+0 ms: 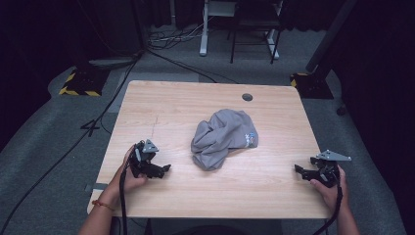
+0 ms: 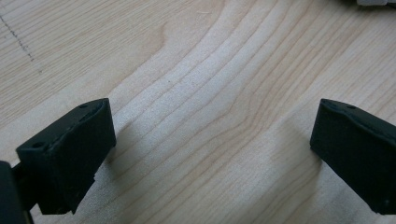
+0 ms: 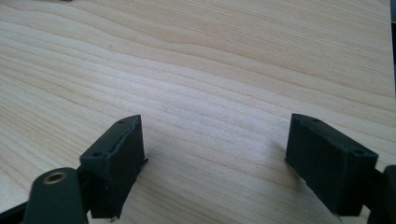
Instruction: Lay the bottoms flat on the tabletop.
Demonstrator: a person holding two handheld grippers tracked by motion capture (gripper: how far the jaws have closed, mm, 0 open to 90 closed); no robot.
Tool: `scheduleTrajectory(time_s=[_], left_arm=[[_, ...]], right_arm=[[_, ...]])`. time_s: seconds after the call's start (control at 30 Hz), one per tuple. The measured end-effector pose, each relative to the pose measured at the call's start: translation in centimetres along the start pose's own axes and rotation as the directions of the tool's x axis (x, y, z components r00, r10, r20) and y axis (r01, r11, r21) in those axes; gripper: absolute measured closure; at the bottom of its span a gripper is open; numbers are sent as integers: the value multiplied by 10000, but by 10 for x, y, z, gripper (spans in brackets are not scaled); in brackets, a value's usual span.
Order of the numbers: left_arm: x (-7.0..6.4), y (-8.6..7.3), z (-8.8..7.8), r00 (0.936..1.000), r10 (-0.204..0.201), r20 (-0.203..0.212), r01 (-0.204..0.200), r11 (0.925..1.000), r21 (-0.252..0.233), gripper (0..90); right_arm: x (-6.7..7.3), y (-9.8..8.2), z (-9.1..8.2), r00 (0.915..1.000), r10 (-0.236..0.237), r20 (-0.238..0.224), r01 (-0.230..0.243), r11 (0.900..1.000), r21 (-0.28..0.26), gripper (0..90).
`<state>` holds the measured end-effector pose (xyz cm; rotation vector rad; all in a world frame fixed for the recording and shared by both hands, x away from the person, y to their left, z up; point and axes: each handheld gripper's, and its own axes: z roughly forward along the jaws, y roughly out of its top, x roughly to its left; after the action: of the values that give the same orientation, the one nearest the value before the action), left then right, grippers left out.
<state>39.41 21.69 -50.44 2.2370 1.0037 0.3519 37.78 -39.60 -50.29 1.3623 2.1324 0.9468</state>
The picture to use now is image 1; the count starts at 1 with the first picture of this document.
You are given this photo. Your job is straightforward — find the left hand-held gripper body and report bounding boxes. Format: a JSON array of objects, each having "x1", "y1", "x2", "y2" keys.
[{"x1": 129, "y1": 139, "x2": 164, "y2": 179}]

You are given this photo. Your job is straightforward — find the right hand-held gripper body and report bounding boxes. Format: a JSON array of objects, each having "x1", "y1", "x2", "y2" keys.
[{"x1": 309, "y1": 149, "x2": 352, "y2": 189}]

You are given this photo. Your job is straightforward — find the grey pants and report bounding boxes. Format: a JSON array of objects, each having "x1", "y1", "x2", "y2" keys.
[{"x1": 190, "y1": 108, "x2": 259, "y2": 172}]

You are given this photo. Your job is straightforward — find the person's left hand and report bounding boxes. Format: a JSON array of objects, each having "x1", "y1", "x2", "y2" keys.
[{"x1": 107, "y1": 145, "x2": 149, "y2": 199}]

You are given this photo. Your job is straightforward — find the person's right hand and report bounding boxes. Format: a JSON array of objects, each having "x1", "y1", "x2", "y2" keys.
[{"x1": 309, "y1": 164, "x2": 350, "y2": 214}]

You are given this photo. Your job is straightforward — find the grey tape strip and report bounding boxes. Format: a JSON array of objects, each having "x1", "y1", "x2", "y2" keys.
[{"x1": 84, "y1": 182, "x2": 109, "y2": 193}]

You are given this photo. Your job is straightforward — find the black yellow striped stand base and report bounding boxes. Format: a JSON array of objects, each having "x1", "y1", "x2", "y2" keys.
[
  {"x1": 58, "y1": 67, "x2": 111, "y2": 98},
  {"x1": 290, "y1": 71, "x2": 335, "y2": 100}
]

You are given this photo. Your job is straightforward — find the grey flat floor plate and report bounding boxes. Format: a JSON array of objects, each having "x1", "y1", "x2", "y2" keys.
[{"x1": 87, "y1": 57, "x2": 139, "y2": 69}]

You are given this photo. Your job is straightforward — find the white desk leg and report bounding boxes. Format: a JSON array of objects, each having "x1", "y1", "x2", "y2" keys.
[
  {"x1": 265, "y1": 28, "x2": 281, "y2": 61},
  {"x1": 199, "y1": 0, "x2": 210, "y2": 58}
]

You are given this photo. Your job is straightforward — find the dark slanted stand pole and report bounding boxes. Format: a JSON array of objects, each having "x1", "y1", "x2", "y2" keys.
[{"x1": 304, "y1": 0, "x2": 359, "y2": 74}]

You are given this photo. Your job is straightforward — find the black metal chair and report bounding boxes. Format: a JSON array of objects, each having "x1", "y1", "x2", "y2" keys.
[{"x1": 229, "y1": 0, "x2": 286, "y2": 66}]

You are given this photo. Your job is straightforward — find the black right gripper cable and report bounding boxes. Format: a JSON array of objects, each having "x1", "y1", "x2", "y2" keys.
[{"x1": 312, "y1": 172, "x2": 345, "y2": 235}]

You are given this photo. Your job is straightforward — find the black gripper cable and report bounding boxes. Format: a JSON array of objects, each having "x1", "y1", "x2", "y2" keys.
[
  {"x1": 118, "y1": 160, "x2": 131, "y2": 235},
  {"x1": 312, "y1": 172, "x2": 345, "y2": 235}
]

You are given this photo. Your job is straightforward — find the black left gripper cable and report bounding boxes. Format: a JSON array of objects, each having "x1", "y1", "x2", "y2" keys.
[{"x1": 118, "y1": 160, "x2": 131, "y2": 235}]

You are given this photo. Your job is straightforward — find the orange bracelet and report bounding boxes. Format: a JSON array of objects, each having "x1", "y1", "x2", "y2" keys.
[{"x1": 91, "y1": 199, "x2": 115, "y2": 212}]

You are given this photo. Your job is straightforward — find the long black floor cable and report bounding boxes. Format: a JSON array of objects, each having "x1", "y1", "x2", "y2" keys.
[{"x1": 0, "y1": 53, "x2": 142, "y2": 228}]

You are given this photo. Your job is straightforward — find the bundle of floor cables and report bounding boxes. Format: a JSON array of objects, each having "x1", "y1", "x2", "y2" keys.
[{"x1": 146, "y1": 18, "x2": 213, "y2": 51}]

